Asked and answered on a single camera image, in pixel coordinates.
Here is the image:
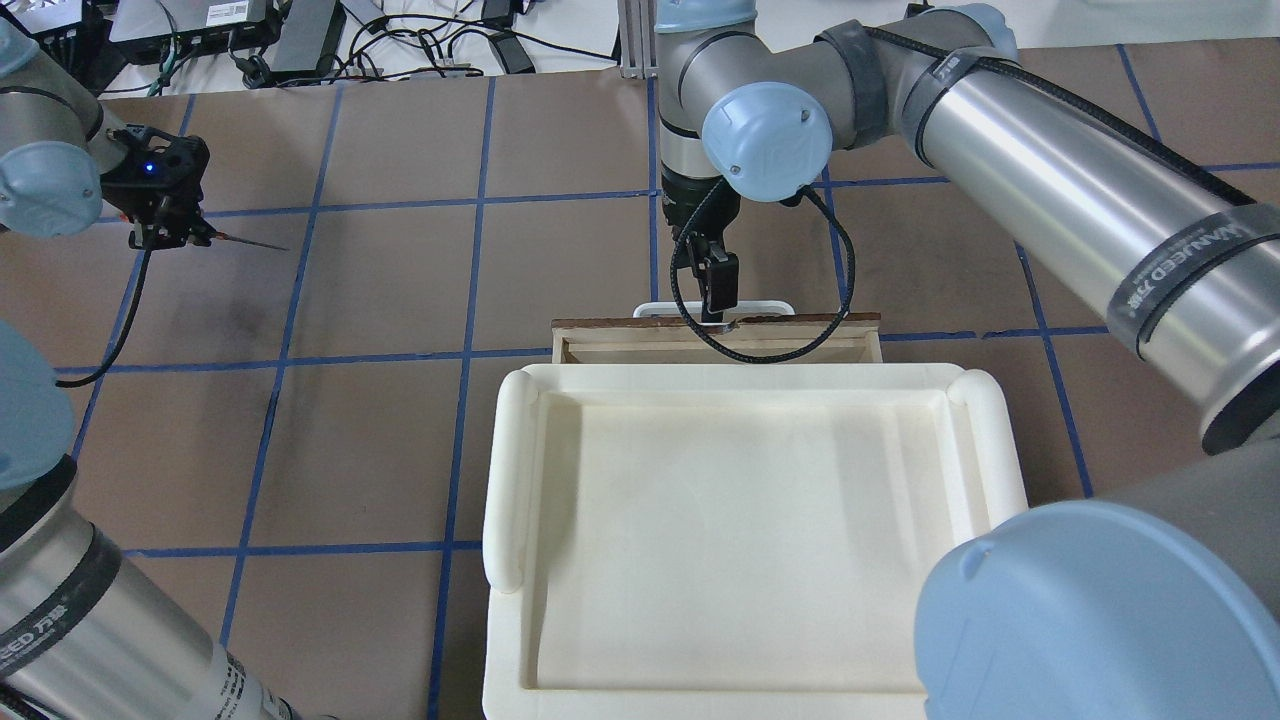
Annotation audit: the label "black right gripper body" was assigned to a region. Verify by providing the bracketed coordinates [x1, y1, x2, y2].
[660, 170, 741, 263]

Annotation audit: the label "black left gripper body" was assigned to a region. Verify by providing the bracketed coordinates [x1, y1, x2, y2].
[101, 126, 212, 249]

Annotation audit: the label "light wooden drawer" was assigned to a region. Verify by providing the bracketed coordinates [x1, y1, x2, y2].
[550, 300, 883, 365]

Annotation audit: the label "orange grey handled scissors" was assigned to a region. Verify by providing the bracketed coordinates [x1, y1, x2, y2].
[210, 232, 289, 252]

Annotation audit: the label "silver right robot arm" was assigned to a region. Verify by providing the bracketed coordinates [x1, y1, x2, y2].
[655, 1, 1277, 719]

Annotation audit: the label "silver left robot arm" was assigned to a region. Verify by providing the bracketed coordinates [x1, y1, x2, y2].
[1, 20, 300, 719]

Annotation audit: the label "brown paper table mat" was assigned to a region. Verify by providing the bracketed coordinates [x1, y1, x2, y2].
[3, 12, 1277, 719]

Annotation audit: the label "large black power brick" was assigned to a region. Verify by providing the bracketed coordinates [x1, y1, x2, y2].
[268, 1, 346, 86]

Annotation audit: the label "white plastic tray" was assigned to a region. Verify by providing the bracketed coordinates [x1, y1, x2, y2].
[483, 363, 1028, 719]

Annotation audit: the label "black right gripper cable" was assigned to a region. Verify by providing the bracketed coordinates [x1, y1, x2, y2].
[668, 181, 859, 363]

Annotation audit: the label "aluminium frame post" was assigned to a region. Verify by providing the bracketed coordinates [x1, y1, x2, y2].
[616, 0, 659, 79]

